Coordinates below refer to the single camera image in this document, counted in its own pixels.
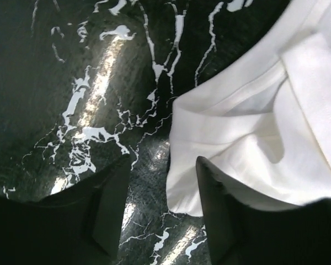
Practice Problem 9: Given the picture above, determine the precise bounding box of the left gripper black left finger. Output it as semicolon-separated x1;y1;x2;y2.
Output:
0;155;131;264

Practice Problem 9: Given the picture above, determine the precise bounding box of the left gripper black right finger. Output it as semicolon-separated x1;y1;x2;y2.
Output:
196;156;331;264

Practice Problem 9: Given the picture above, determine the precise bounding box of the white printed t shirt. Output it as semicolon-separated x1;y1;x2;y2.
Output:
166;1;331;216

